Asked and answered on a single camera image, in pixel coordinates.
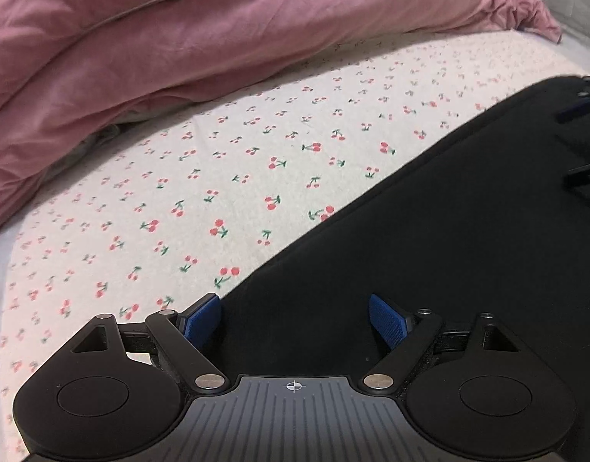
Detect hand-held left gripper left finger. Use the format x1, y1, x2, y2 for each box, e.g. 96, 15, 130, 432
71, 293, 229, 394

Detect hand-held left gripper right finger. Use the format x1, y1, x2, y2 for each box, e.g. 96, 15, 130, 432
362, 293, 522, 393

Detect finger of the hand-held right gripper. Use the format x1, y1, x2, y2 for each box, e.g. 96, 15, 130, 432
563, 160, 590, 194
555, 74, 590, 127

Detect black pants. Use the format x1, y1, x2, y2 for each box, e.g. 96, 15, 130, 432
217, 74, 590, 462

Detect light grey sheet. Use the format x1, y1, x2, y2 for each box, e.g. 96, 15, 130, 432
557, 19, 590, 82

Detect cherry print bedsheet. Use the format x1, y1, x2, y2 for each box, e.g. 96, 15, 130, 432
0, 26, 572, 462

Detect pink duvet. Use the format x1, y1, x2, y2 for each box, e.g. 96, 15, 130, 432
0, 0, 564, 233

